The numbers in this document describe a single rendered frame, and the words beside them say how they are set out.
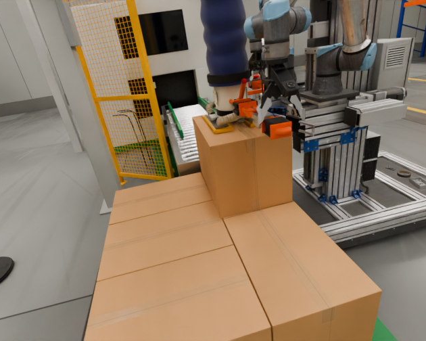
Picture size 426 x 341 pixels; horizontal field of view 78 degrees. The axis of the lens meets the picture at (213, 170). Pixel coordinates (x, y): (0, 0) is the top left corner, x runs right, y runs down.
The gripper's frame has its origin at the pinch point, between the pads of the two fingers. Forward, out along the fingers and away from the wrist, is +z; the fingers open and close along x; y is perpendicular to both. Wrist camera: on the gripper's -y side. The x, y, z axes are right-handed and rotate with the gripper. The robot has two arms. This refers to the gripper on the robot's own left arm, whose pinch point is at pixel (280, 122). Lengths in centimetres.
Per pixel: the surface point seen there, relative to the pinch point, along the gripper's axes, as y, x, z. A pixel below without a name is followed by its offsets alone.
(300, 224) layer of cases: 10, -14, 54
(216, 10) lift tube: 52, 6, -39
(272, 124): -3.4, 4.4, -0.8
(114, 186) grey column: 160, 99, 87
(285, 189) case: 28, -15, 46
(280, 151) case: 28.5, -12.6, 24.1
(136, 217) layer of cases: 48, 64, 55
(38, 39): 373, 188, -59
